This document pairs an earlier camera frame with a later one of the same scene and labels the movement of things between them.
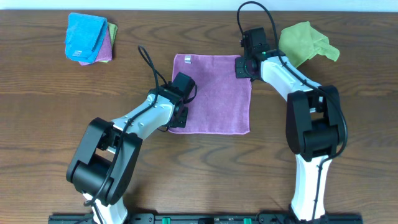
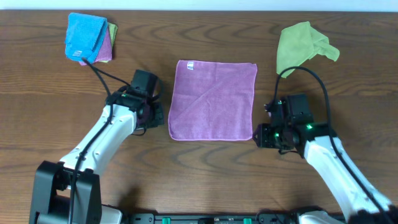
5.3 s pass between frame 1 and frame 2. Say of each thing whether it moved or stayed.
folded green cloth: stayed
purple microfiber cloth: moved
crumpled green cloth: stayed
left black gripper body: moved
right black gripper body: moved
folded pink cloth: stayed
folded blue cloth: stayed
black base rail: stayed
